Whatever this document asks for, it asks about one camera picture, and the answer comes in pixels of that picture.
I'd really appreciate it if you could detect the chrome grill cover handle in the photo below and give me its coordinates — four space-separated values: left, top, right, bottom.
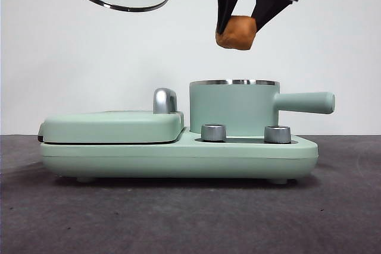
152 87 179 115

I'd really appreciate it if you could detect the brown potato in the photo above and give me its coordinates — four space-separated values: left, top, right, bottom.
215 15 257 51

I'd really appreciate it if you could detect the silver control knob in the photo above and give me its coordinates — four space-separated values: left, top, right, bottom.
264 125 292 144
201 123 227 142

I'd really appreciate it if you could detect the mint green pot with handle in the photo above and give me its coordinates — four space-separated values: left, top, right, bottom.
189 79 336 136

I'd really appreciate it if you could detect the mint green grill cover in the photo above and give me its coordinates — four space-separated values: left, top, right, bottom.
38 110 186 145

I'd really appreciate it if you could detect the mint green breakfast maker base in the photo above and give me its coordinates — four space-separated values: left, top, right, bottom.
40 126 318 184

